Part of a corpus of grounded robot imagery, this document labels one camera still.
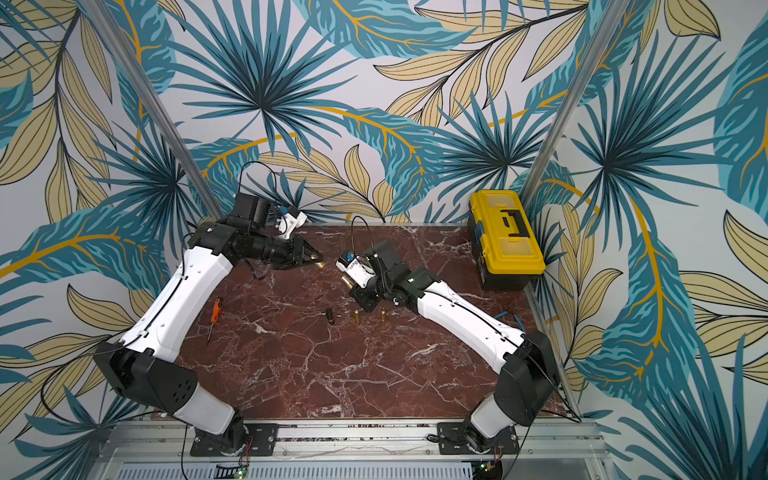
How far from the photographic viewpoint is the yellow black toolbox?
0.92m

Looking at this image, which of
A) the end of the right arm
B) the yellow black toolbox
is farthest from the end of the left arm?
the yellow black toolbox

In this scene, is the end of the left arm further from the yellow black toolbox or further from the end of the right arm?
the yellow black toolbox
